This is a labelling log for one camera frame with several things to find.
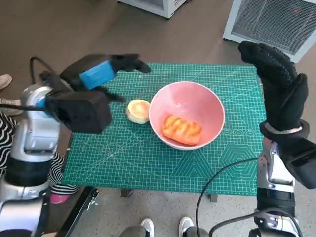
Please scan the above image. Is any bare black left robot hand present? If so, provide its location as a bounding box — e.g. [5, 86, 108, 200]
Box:
[60, 53, 152, 103]

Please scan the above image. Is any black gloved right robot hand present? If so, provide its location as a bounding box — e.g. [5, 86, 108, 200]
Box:
[237, 40, 310, 133]

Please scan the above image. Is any round toy bread bun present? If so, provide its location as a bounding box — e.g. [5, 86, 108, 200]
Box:
[126, 99, 151, 125]

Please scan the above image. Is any pink bowl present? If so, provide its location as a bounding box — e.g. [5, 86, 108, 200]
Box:
[148, 81, 226, 151]

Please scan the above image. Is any oblong orange toy bread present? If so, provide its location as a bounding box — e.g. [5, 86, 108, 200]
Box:
[161, 114, 203, 146]

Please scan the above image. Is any white cabinet with mesh grille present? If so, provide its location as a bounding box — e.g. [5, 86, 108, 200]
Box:
[222, 0, 316, 64]

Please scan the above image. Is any white glass-sided cabinet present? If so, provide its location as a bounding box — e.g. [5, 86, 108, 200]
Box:
[118, 0, 189, 19]

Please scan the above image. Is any green cutting mat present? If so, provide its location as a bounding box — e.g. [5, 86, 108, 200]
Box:
[60, 62, 267, 196]

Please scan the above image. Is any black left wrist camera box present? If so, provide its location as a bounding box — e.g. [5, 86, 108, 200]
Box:
[45, 90, 112, 134]

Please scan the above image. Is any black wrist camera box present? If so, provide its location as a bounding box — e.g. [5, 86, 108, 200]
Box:
[45, 90, 112, 134]
[276, 137, 316, 190]

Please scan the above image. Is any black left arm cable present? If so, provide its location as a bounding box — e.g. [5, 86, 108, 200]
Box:
[0, 57, 51, 110]

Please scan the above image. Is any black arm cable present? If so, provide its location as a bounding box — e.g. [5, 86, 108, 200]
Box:
[0, 57, 51, 110]
[196, 158, 259, 237]

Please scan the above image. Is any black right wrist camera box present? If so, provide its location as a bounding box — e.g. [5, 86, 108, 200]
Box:
[276, 137, 316, 190]

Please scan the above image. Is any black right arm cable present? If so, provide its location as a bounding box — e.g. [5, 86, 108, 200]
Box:
[196, 158, 259, 237]

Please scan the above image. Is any black metal rail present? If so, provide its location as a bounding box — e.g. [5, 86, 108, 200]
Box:
[55, 186, 100, 237]

